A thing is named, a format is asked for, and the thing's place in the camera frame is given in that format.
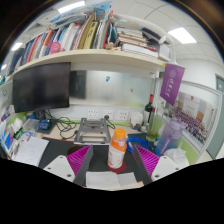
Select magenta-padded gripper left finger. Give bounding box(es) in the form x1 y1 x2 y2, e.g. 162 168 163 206
43 144 95 187

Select dark wine bottle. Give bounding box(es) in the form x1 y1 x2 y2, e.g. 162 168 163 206
143 94 155 126

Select flat round red coaster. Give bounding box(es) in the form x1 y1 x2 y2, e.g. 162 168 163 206
106 160 128 174

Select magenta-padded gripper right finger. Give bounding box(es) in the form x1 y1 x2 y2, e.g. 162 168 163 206
133 144 184 186

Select white tissue sheet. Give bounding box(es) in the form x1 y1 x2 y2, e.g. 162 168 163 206
85 170 138 191

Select shelf with books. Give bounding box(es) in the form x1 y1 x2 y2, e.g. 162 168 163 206
6 1 176 79

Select ceiling lights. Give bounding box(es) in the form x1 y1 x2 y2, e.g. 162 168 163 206
0 0 198 73

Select blue white tissue box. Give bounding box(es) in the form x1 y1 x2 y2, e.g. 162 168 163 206
0 126 16 154

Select green transparent cup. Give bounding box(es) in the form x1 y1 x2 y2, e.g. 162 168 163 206
145 111 165 143

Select purple hanging banner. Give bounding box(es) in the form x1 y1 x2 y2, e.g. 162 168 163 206
159 63 186 107

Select orange drink bottle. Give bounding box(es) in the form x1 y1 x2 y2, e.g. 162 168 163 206
107 127 128 170

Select purple water bottle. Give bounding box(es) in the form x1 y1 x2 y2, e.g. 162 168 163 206
154 117 186 157

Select black red-edged desk mat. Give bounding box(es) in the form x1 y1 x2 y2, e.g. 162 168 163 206
38 138 148 188

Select group photo poster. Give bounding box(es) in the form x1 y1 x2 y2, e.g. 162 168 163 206
169 91 214 144

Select black cables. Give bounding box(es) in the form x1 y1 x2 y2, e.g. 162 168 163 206
44 109 81 139

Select grey metal laptop stand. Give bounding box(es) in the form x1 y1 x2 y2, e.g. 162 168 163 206
73 117 112 146

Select small blue box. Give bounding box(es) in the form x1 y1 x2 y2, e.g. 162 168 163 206
37 119 52 131

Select crumpled white paper towel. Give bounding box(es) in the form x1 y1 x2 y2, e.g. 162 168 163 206
163 146 191 168

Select white paper notebook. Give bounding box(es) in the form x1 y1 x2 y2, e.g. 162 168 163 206
13 134 50 168

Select black computer monitor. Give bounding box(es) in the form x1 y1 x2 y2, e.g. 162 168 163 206
12 62 72 114

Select white wall socket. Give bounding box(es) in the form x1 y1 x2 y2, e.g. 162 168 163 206
87 109 100 120
102 109 115 121
116 110 130 122

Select white ceramic jar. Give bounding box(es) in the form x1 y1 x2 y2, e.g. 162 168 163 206
129 111 144 129

